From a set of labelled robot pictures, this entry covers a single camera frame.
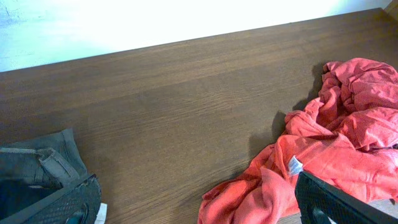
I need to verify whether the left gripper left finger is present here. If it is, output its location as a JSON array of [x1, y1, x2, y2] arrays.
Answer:
[[1, 174, 101, 224]]

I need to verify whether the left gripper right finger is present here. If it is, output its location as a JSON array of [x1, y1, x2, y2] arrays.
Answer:
[[295, 172, 397, 224]]

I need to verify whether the orange soccer t-shirt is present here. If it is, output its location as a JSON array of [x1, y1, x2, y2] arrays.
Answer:
[[198, 58, 397, 223]]

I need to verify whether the grey folded garment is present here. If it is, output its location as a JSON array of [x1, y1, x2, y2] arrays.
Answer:
[[1, 129, 88, 189]]

